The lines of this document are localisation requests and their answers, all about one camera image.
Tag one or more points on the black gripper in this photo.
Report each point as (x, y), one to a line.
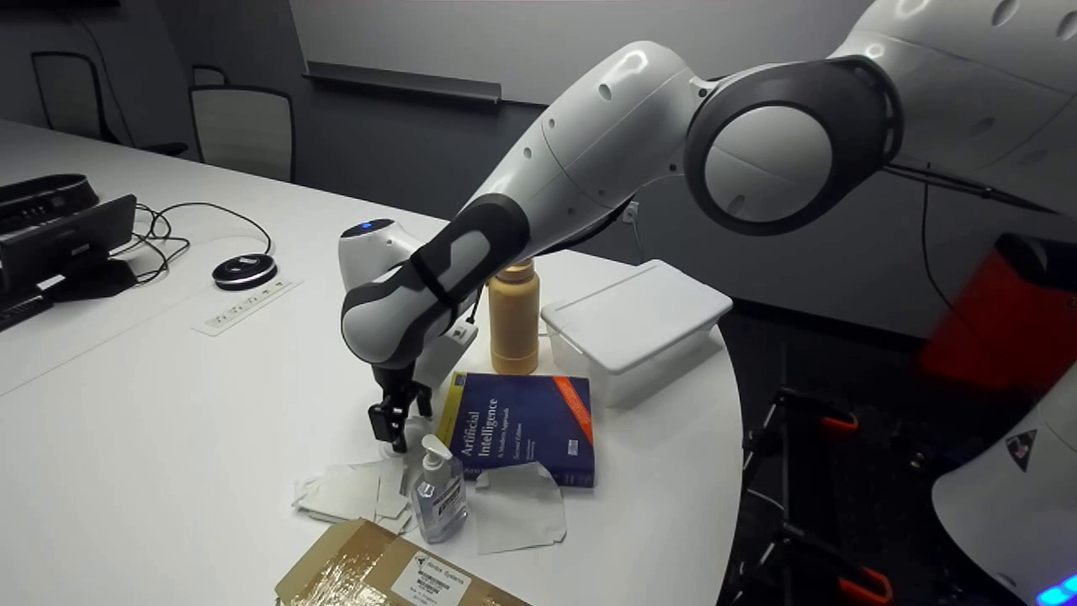
(400, 395)

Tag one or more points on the tan water bottle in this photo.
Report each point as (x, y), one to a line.
(513, 310)

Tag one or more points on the black desk phone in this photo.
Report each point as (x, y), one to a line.
(59, 243)

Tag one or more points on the blue and yellow textbook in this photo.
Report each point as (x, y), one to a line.
(499, 418)

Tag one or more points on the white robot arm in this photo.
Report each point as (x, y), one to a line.
(961, 93)

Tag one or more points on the black conference speaker puck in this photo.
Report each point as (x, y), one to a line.
(244, 270)

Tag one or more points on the brown cardboard box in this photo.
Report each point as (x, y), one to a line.
(362, 562)

